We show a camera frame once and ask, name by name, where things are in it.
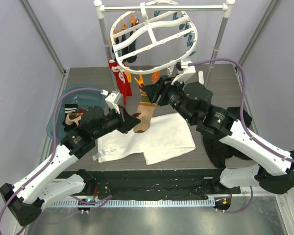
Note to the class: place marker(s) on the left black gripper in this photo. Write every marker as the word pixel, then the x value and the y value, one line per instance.
pixel 130 122

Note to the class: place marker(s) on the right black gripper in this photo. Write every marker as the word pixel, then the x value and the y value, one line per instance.
pixel 160 89

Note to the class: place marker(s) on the beige striped sock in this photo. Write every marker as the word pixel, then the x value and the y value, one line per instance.
pixel 72 117
pixel 144 113

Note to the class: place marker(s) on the red santa sock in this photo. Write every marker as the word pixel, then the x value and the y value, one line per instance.
pixel 121 79

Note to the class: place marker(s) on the white round clip hanger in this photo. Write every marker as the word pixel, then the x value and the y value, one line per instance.
pixel 155 14

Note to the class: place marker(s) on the black white-striped sock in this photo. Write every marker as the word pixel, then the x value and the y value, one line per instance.
pixel 66 107

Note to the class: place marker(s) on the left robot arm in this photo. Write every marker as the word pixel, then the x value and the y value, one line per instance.
pixel 27 198

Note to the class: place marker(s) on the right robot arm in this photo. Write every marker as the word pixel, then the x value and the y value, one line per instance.
pixel 274 168

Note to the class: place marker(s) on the white towel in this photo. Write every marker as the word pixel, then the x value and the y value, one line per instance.
pixel 167 137

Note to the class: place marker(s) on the teal plastic basin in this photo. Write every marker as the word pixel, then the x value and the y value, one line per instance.
pixel 84 99

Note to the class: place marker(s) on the black printed t-shirt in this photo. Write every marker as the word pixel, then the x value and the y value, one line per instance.
pixel 218 152

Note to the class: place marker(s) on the white metal drying rack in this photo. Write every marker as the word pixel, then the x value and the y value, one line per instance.
pixel 106 20

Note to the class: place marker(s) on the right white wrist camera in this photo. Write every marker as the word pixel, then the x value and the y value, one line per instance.
pixel 185 71

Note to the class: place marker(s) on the white slotted cable duct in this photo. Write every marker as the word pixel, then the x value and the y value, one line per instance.
pixel 73 203

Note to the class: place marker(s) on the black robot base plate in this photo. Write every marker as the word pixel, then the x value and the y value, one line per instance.
pixel 154 185

